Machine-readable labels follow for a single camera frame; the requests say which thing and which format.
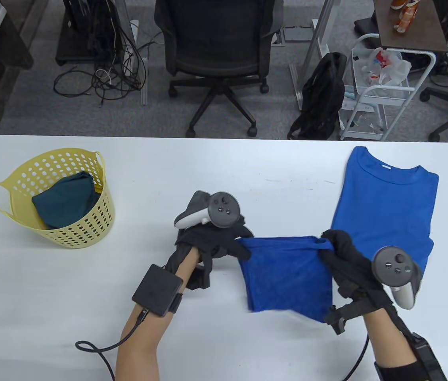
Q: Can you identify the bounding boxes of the black cable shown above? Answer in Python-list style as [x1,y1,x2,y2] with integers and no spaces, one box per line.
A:
[75,308,149,381]
[337,333,370,381]

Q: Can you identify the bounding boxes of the grey metal desk leg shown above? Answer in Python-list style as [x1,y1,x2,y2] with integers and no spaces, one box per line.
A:
[123,0,148,106]
[289,0,335,110]

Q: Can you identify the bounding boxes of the black mesh office chair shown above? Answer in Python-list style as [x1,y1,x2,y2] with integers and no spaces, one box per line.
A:
[154,0,285,138]

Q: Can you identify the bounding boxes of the white plastic bag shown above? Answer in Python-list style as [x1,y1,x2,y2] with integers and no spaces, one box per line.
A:
[361,47,412,86]

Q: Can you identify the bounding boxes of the black flat stand base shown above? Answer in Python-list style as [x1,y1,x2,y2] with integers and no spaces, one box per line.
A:
[354,18,380,35]

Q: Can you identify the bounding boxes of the grey floor socket box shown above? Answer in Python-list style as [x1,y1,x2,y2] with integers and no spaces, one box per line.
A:
[283,26,314,42]

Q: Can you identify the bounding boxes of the black forearm sensor box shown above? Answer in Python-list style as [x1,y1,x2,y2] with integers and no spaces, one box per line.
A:
[374,331,448,381]
[132,264,185,317]

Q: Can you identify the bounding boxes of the person's left forearm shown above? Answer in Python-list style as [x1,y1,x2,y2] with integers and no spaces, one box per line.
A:
[115,246,203,381]

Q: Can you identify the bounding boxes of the blue cloth clothes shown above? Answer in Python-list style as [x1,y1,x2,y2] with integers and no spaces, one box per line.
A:
[239,236,335,324]

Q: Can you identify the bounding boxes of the white utility cart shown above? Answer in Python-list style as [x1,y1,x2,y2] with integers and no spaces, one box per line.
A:
[339,34,437,141]

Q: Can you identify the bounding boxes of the black backpack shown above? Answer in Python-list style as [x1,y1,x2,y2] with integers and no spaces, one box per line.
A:
[287,52,347,140]

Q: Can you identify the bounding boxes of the black computer cabinet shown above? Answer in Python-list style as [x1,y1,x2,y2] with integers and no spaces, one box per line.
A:
[56,0,125,66]

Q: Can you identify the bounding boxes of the blue t-shirt clothes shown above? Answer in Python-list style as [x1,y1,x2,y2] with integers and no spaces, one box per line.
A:
[330,146,440,278]

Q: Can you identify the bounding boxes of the person's right hand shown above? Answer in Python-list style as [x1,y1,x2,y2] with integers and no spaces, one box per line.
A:
[319,229,393,314]

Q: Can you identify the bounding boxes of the person's right forearm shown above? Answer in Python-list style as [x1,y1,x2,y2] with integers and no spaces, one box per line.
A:
[363,308,419,381]

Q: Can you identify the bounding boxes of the dark green cloth clothes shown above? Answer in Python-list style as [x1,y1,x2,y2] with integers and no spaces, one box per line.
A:
[32,171,101,230]

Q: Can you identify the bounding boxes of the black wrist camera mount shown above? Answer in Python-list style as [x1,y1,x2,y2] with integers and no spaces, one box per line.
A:
[325,304,371,336]
[188,268,211,292]

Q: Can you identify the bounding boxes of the brown side table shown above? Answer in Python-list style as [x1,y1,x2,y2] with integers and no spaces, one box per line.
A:
[373,0,448,53]

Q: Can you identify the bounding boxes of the person's left hand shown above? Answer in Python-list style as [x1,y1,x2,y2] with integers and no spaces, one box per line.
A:
[167,216,256,292]

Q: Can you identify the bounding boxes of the yellow perforated laundry basket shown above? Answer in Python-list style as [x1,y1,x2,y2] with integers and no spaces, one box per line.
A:
[0,148,116,250]

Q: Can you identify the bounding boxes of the grey tracking controller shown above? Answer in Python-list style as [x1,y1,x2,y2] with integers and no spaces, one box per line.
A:
[174,190,241,229]
[371,246,423,310]

